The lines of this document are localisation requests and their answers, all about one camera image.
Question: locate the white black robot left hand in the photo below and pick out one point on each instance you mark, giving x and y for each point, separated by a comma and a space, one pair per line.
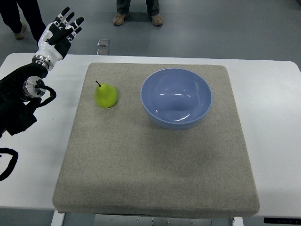
56, 39

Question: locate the green pear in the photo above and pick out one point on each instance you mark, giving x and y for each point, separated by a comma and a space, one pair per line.
105, 95

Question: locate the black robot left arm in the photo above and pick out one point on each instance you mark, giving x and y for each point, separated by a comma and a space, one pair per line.
22, 92

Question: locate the blue bowl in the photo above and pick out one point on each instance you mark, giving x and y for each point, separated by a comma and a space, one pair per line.
176, 98

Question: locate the lower metal floor plate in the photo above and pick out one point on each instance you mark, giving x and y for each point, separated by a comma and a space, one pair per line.
103, 51

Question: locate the metal floor plate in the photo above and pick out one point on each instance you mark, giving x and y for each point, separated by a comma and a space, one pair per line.
103, 43
103, 51

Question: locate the upper metal floor plate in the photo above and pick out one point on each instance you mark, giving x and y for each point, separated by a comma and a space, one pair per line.
103, 43

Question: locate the person in dark trousers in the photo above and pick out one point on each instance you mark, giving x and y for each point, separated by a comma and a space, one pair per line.
9, 10

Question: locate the person in tan boots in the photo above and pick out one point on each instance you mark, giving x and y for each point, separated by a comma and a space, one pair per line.
152, 11

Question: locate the beige fabric mat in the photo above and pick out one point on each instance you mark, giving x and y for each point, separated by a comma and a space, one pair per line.
119, 162

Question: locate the black table control panel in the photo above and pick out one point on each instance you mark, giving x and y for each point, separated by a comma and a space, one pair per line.
286, 221

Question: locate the metal table frame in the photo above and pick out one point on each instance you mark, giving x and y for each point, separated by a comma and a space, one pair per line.
80, 219

